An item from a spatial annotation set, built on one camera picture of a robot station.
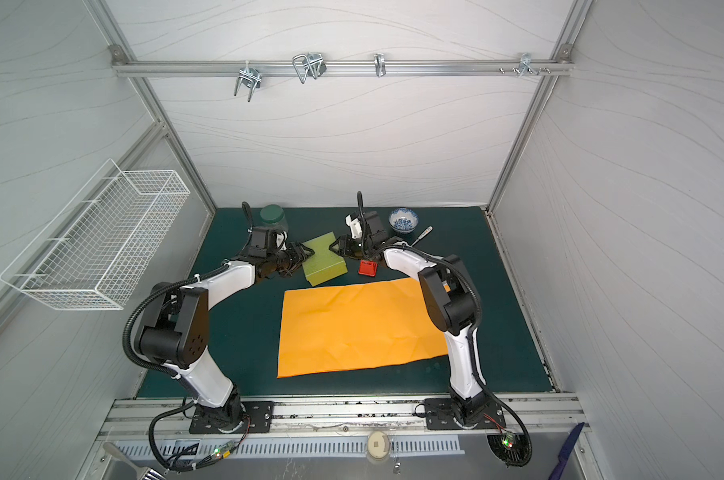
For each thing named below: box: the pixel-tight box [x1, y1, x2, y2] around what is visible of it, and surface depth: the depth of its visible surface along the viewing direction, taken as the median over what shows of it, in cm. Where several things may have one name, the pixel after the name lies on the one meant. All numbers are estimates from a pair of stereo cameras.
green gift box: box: [302, 231, 348, 287], surface depth 93 cm
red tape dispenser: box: [358, 260, 379, 277], surface depth 99 cm
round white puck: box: [367, 430, 390, 459], surface depth 62 cm
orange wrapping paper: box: [277, 278, 449, 379], surface depth 90 cm
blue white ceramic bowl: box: [388, 208, 419, 234], surface depth 117 cm
